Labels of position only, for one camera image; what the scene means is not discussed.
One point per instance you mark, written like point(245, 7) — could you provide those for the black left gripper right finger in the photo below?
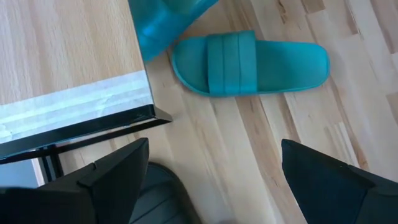
point(335, 196)

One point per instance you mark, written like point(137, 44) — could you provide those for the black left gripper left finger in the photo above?
point(93, 199)

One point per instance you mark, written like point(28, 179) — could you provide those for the black rubber slide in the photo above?
point(161, 199)

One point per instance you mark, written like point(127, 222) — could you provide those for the green rubber slide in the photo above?
point(161, 25)
point(280, 65)

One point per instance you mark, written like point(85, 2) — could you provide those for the wooden shelf with black frame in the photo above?
point(62, 46)

